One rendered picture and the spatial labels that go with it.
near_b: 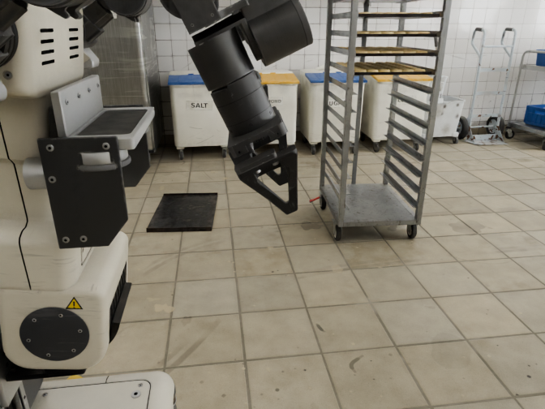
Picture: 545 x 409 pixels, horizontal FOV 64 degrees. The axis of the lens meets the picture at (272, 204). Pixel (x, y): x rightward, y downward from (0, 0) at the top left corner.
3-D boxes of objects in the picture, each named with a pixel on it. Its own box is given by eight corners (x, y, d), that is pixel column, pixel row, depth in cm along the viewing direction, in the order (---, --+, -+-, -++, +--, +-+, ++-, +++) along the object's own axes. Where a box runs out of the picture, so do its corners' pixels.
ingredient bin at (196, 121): (174, 161, 409) (167, 77, 380) (176, 145, 467) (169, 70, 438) (232, 159, 418) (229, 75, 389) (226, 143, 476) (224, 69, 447)
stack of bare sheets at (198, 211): (212, 230, 272) (211, 226, 271) (146, 232, 270) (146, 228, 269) (217, 195, 327) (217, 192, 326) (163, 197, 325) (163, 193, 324)
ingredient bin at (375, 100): (371, 153, 435) (378, 74, 406) (354, 139, 493) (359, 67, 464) (424, 152, 439) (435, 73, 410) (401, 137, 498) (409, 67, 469)
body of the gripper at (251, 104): (281, 118, 56) (256, 63, 53) (289, 137, 46) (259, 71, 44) (235, 139, 56) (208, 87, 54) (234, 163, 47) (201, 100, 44)
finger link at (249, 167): (312, 185, 54) (281, 117, 51) (323, 208, 48) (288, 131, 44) (263, 208, 55) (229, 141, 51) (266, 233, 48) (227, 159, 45)
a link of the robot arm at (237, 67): (184, 40, 49) (180, 40, 44) (239, 12, 49) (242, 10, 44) (212, 96, 52) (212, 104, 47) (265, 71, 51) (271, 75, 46)
